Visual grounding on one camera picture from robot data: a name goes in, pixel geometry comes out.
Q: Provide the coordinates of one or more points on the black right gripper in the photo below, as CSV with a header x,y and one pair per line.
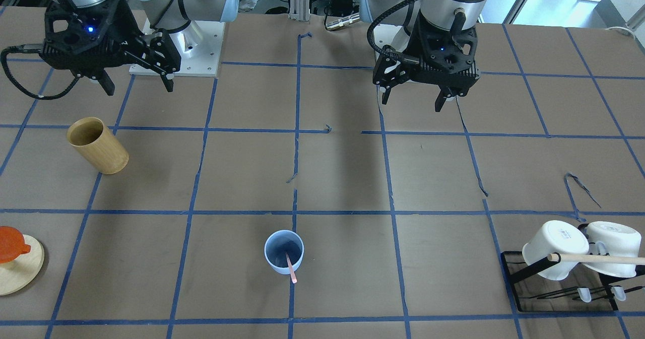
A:
x,y
122,30

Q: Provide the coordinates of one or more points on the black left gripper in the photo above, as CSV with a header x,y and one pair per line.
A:
x,y
409,45

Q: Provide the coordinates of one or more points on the light blue plastic cup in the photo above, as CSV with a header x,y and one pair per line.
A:
x,y
281,244

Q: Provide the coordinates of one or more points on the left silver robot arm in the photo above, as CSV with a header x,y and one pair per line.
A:
x,y
447,15

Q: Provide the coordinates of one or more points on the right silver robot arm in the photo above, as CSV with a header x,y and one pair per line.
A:
x,y
174,16

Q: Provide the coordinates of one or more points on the bamboo cylinder holder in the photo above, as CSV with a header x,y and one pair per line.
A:
x,y
93,140

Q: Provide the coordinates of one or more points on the white mug far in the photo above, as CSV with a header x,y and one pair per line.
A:
x,y
555,236

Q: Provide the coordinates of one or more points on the white mug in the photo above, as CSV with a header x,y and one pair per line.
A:
x,y
616,240
555,236

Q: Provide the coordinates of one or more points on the orange mug on tree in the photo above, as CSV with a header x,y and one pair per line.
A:
x,y
13,244

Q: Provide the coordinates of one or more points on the wooden mug tree stand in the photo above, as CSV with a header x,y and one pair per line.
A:
x,y
18,273

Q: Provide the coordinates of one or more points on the white mug near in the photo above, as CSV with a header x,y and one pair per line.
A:
x,y
616,240

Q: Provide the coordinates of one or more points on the black wire mug rack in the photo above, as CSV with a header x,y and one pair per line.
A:
x,y
561,283

